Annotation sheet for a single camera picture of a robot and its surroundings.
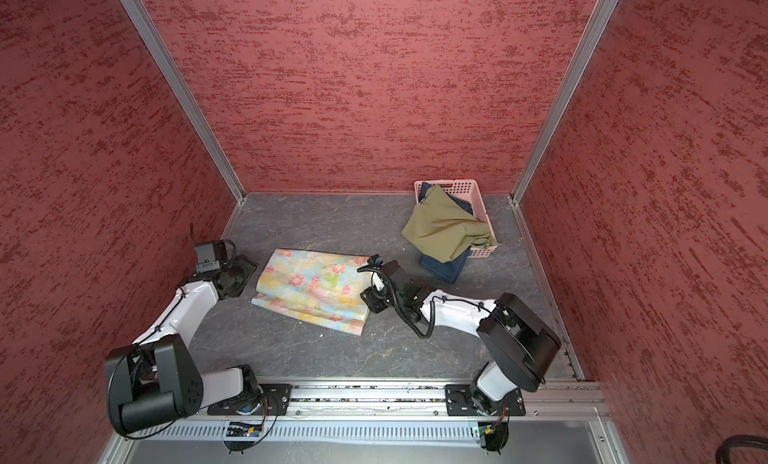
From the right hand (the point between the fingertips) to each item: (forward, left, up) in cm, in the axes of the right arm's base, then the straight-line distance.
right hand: (367, 298), depth 86 cm
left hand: (+8, +34, +3) cm, 35 cm away
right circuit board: (-32, -30, -8) cm, 45 cm away
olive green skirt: (+23, -26, +4) cm, 35 cm away
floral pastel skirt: (+6, +15, -4) cm, 17 cm away
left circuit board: (-30, +31, -8) cm, 44 cm away
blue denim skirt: (+9, -25, -1) cm, 27 cm away
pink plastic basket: (+48, -41, -3) cm, 63 cm away
